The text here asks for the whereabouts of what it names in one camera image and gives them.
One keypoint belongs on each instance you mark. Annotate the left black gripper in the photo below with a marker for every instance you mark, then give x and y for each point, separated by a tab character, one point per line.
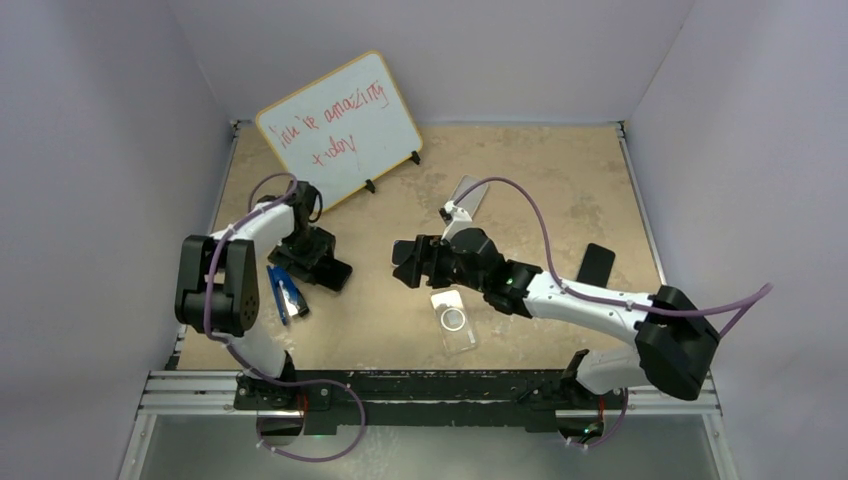
322	246

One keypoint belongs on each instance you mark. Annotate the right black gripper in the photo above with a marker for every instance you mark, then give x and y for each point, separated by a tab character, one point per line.
428	250

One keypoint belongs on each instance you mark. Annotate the black smartphone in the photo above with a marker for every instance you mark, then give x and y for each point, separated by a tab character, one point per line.
399	252

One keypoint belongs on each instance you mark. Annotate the black phone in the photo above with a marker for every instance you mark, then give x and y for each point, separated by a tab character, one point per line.
329	273
596	266

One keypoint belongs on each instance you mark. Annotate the translucent white phone case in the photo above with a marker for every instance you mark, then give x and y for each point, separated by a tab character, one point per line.
467	196

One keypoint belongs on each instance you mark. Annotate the clear phone case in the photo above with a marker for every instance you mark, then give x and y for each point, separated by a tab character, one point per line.
455	325

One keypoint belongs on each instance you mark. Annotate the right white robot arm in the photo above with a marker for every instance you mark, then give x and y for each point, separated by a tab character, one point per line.
667	344

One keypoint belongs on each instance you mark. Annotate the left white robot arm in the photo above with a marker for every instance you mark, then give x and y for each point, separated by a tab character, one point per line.
217	289

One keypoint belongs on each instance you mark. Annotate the blue black stapler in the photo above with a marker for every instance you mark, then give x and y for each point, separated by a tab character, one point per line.
290	302

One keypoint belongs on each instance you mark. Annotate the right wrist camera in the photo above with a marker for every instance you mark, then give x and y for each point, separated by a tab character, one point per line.
455	218

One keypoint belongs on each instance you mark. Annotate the whiteboard with orange frame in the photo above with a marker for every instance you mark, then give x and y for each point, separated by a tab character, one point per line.
344	130

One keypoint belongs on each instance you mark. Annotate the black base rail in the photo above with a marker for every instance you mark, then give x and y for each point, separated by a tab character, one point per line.
537	401

